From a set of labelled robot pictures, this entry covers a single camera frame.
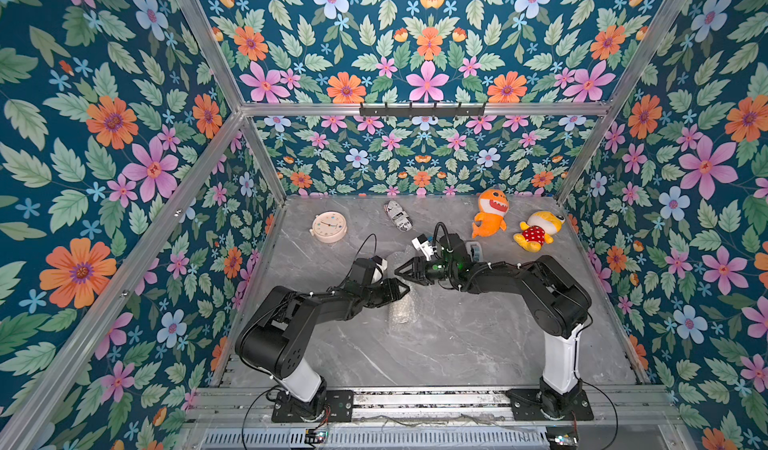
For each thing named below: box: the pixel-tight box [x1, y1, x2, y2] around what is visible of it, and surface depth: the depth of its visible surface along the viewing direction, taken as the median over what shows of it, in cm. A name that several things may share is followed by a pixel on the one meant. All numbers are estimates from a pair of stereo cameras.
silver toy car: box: [384, 200, 413, 232], surface depth 113 cm
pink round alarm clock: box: [309, 211, 348, 243], surface depth 110 cm
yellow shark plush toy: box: [513, 211, 566, 253], surface depth 104 cm
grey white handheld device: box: [465, 241, 483, 262], surface depth 100 cm
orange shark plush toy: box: [472, 189, 509, 238], surface depth 110 cm
